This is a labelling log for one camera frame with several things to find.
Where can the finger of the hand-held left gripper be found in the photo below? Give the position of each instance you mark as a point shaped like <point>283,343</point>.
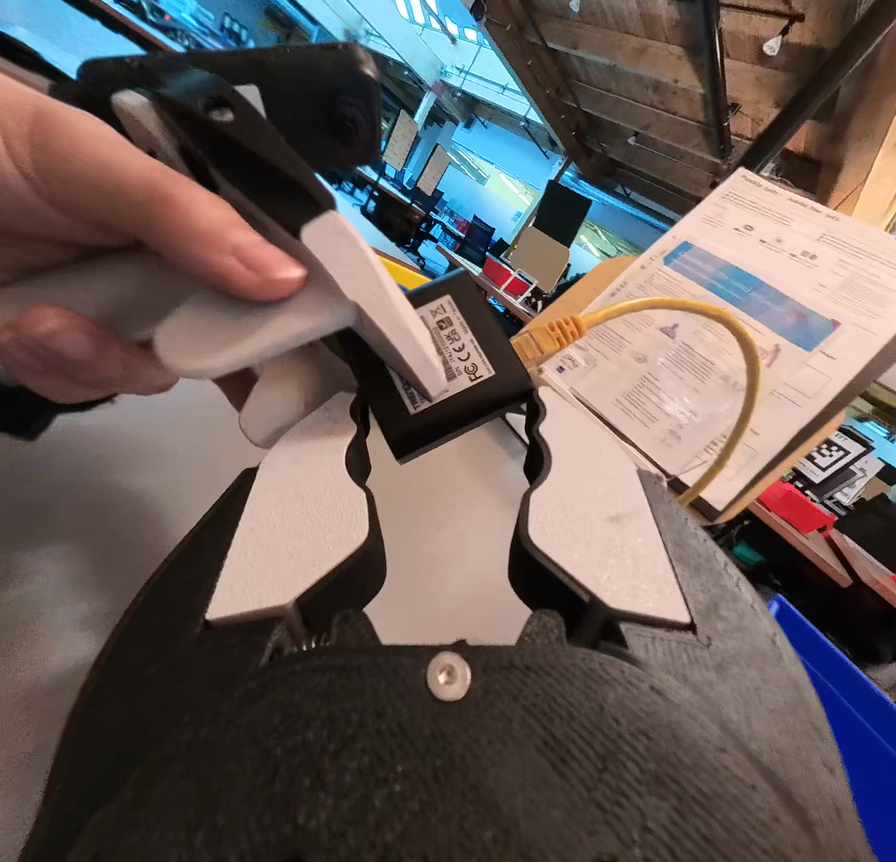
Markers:
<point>294,393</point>
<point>371,295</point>

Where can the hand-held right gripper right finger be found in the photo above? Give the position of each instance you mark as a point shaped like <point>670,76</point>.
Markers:
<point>602,519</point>

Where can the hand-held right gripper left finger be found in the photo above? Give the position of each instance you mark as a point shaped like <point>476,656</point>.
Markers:
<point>294,519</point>

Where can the yellow plastic bin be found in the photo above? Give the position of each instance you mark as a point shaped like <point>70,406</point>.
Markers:
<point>402,273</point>

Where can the black network splitter box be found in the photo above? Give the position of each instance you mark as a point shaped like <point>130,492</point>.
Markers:
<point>448,421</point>

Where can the grey desk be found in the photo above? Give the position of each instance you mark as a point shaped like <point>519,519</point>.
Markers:
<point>448,540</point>

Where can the person's left hand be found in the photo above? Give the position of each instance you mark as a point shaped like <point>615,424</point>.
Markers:
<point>105,197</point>

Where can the black office chair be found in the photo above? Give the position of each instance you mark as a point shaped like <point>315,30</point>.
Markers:
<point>476,239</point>

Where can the red box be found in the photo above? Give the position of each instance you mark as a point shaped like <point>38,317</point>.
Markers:
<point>505,274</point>

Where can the lens wipe packet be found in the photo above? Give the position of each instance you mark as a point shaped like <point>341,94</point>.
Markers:
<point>570,366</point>

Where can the beige chair back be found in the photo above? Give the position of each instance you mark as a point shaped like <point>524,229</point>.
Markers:
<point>539,260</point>

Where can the instruction sheet on stand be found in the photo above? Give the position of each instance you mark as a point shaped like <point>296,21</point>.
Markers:
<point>791,456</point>

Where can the black monitor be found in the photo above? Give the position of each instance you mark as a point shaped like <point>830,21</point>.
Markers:
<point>563,211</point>

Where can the black and white marker tag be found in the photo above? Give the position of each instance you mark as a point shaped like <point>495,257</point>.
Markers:
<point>836,460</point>

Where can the printed instruction sheet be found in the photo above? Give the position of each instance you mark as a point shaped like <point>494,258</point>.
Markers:
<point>770,267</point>

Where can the blue plastic bin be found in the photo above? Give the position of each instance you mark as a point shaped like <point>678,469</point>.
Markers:
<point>854,722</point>

